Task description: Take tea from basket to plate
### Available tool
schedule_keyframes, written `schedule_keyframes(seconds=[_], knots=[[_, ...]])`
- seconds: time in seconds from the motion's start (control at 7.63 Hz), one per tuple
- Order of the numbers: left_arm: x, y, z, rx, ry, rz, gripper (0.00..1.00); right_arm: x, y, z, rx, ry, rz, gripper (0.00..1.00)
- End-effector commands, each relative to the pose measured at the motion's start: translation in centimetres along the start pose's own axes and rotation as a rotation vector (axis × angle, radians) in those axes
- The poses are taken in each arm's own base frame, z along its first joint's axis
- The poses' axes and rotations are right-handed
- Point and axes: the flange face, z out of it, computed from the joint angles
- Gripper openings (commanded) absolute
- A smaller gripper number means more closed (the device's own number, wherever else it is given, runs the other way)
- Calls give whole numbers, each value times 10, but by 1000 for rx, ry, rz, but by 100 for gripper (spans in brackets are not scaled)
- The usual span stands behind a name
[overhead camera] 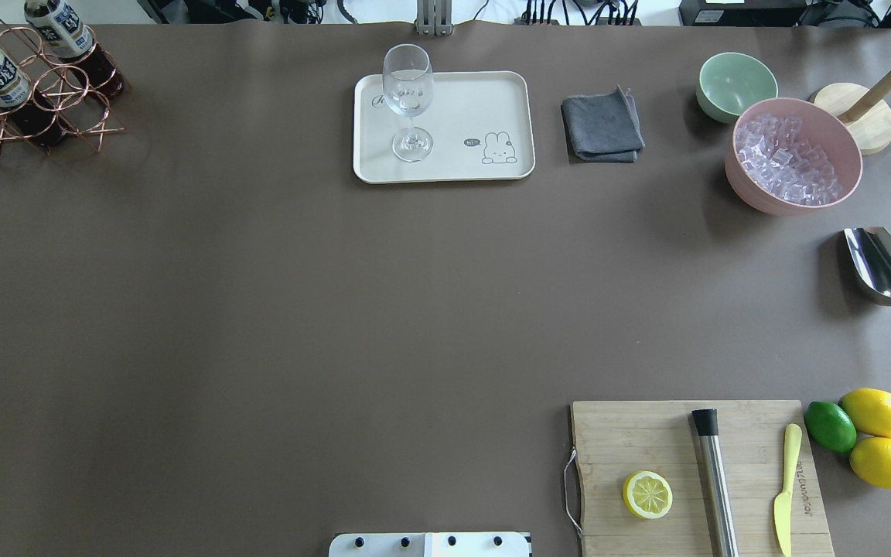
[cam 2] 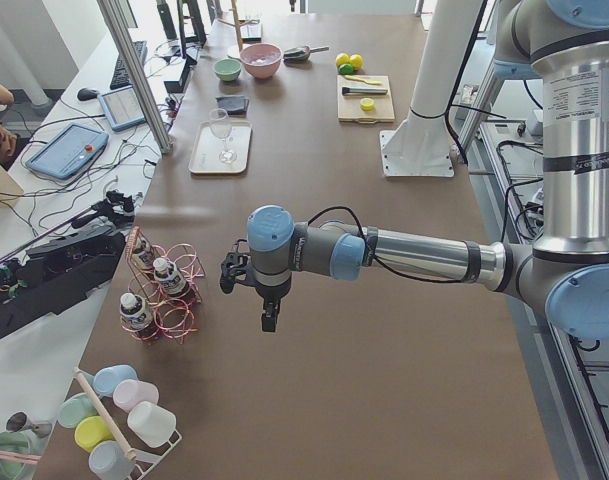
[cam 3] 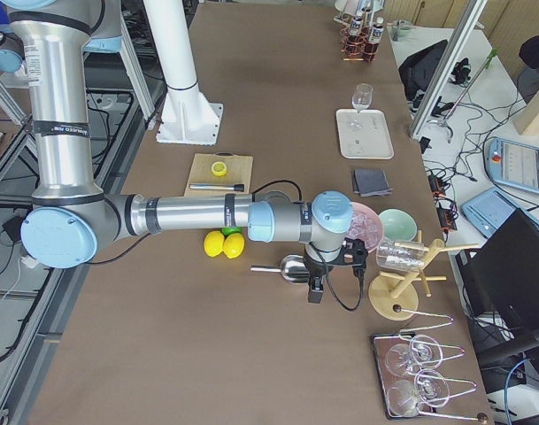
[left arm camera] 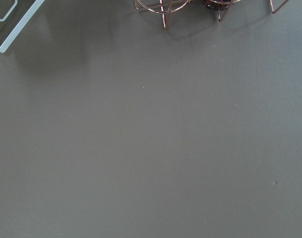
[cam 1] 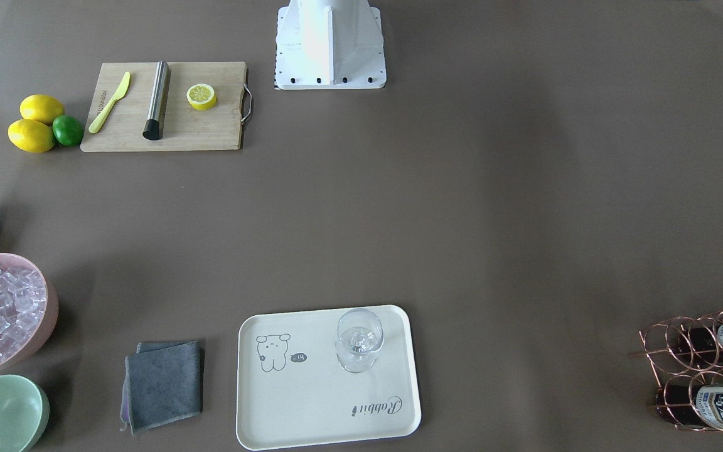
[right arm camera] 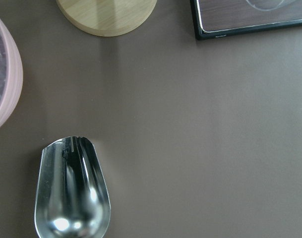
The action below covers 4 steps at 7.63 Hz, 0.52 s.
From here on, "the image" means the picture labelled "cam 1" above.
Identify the half lemon slice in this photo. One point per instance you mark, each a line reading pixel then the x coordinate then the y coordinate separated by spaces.
pixel 201 96

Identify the steel muddler black tip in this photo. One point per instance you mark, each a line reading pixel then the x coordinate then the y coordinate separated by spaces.
pixel 153 126

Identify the mint green bowl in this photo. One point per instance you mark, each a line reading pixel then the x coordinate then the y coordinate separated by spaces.
pixel 24 413

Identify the clear wine glass on tray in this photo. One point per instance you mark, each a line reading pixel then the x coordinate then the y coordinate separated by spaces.
pixel 359 340

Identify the upper whole yellow lemon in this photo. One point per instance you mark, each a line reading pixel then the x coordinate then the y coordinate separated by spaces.
pixel 42 108

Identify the lower whole yellow lemon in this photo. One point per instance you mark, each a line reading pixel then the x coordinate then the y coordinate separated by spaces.
pixel 31 136

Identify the copper wire bottle basket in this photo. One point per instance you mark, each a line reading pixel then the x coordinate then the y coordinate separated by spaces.
pixel 658 341

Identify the cream serving tray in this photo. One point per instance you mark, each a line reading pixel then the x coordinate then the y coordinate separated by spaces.
pixel 292 390

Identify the bamboo cutting board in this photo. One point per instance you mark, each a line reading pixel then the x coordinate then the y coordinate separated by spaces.
pixel 183 128

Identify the whole yellow lemon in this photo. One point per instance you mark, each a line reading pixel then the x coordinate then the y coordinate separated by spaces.
pixel 42 108
pixel 31 136

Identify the grey folded cloth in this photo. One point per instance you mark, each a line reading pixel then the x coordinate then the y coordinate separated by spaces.
pixel 163 383

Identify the green lime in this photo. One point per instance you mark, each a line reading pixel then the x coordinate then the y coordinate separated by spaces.
pixel 67 130

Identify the tea bottle lower in basket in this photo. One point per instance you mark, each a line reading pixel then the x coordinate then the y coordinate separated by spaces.
pixel 691 406

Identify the pink bowl of ice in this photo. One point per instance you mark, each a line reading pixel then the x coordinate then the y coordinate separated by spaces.
pixel 28 309

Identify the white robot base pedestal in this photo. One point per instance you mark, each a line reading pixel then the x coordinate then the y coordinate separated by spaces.
pixel 329 45

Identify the yellow plastic knife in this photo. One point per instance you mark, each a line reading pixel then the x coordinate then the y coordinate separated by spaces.
pixel 117 95

